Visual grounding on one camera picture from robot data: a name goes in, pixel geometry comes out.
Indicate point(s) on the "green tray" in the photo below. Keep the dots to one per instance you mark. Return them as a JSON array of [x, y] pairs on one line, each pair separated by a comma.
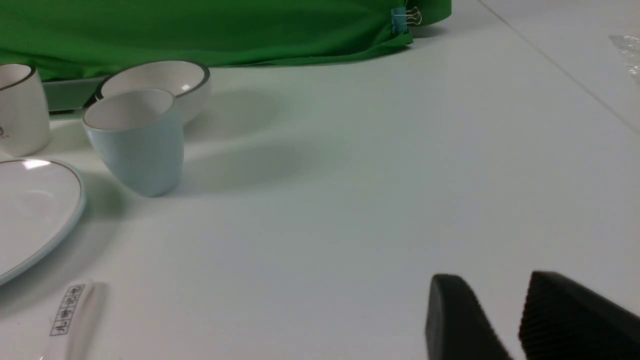
[[69, 96]]

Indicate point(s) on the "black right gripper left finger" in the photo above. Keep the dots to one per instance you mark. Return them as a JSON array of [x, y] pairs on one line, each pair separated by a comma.
[[456, 326]]

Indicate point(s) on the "clear plastic wrap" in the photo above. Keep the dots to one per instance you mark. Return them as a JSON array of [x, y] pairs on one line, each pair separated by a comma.
[[628, 47]]

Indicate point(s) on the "white black-rimmed bowl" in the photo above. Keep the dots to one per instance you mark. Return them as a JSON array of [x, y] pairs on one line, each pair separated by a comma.
[[189, 82]]

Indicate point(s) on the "blue binder clip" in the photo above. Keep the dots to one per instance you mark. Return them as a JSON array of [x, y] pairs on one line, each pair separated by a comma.
[[403, 18]]

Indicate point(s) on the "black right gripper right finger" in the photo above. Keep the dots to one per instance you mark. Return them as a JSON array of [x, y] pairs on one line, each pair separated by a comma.
[[564, 320]]

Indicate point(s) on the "green backdrop cloth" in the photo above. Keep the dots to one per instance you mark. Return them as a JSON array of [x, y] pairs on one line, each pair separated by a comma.
[[77, 39]]

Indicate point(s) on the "white bicycle cup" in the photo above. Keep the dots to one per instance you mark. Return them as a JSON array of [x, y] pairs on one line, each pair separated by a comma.
[[24, 112]]

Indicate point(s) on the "white spoon with characters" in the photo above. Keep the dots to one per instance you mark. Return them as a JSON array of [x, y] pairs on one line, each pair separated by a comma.
[[76, 320]]

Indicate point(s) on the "light blue cup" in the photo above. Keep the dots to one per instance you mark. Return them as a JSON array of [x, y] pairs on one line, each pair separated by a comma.
[[139, 136]]

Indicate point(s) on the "light blue plate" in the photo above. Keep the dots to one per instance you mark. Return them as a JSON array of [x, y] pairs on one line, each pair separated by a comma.
[[41, 202]]

